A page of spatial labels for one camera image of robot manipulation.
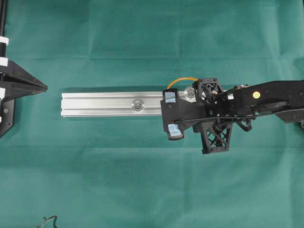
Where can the green table cloth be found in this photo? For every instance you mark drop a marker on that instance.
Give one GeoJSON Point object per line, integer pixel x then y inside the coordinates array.
{"type": "Point", "coordinates": [123, 172]}

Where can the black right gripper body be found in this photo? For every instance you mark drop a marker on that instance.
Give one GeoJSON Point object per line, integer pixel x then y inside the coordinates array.
{"type": "Point", "coordinates": [209, 115]}

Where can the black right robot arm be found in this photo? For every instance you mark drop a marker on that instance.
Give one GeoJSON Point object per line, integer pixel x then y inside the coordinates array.
{"type": "Point", "coordinates": [285, 99]}

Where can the orange rubber band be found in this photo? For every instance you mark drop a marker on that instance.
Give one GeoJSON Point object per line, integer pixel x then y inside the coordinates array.
{"type": "Point", "coordinates": [180, 80]}

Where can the aluminium extrusion rail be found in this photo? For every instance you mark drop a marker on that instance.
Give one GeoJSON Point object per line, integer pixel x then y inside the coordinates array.
{"type": "Point", "coordinates": [109, 104]}

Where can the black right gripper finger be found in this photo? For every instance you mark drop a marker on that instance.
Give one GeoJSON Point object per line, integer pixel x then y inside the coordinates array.
{"type": "Point", "coordinates": [174, 133]}
{"type": "Point", "coordinates": [170, 106]}

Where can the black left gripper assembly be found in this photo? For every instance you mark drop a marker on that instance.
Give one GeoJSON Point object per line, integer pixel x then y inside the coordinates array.
{"type": "Point", "coordinates": [15, 82]}

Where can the black frame post with clips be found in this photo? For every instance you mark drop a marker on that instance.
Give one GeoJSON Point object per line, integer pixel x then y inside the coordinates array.
{"type": "Point", "coordinates": [4, 41]}

